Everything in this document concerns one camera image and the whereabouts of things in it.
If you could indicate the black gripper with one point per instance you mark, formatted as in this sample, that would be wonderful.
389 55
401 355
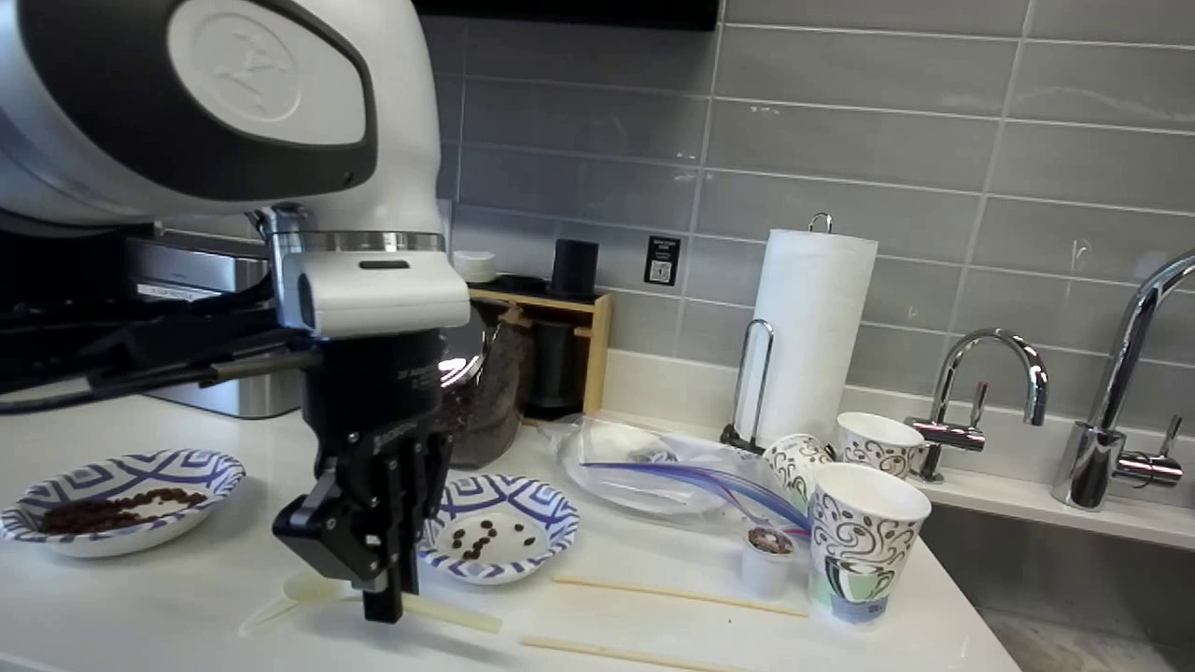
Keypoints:
376 385

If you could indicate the small clump coffee beans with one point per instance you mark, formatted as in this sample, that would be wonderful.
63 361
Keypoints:
480 542

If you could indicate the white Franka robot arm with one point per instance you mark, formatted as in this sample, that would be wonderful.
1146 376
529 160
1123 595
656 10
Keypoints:
123 124

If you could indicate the blue patterned paper bowl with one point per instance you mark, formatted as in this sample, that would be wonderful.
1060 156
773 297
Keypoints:
208 471
536 507

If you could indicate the few scattered coffee beans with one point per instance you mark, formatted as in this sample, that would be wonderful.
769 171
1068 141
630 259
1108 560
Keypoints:
518 527

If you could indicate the thin wooden stir stick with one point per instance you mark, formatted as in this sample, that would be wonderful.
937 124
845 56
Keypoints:
597 650
265 613

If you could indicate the glass coffee bean jar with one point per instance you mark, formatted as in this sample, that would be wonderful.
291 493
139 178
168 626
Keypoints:
490 397

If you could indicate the small white container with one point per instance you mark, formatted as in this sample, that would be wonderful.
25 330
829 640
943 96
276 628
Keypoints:
481 265

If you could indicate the heap of coffee beans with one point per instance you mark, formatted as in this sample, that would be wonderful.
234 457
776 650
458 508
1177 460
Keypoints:
97 508

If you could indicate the wooden countertop rack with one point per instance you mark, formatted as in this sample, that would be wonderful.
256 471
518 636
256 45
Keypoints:
603 355

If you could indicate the clear plastic zip bag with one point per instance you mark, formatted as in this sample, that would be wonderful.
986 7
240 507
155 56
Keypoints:
648 470

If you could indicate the stainless steel toaster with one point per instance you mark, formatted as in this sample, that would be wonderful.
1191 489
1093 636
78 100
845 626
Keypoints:
200 265

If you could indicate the black cylinder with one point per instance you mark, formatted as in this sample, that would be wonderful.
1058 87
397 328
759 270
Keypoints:
572 265

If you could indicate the black paper towel holder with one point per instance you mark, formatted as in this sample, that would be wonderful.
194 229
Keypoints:
738 437

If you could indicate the small coffee pod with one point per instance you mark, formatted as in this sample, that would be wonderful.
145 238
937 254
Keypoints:
765 564

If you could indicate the tipped patterned paper cup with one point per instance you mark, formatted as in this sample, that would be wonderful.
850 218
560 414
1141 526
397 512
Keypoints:
789 460

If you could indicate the white paper towel roll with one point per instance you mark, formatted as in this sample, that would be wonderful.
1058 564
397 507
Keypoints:
805 339

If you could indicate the tall patterned paper cup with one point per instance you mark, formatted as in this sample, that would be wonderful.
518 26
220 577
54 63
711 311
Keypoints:
861 537

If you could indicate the short patterned paper cup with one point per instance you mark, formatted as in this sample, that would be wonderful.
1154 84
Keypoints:
880 441

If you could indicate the black overhead cabinet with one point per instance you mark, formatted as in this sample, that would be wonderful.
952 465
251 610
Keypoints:
560 10

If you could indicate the small chrome faucet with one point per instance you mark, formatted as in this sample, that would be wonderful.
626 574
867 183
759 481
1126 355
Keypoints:
945 436

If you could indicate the stainless steel sink basin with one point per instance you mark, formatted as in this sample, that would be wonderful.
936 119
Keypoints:
1058 584

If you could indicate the large chrome faucet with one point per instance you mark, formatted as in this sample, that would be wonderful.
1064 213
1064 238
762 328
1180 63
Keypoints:
1094 460

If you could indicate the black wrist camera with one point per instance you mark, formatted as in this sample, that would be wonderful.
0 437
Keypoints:
123 355

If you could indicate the black wall plate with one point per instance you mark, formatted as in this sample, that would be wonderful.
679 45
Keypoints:
663 259

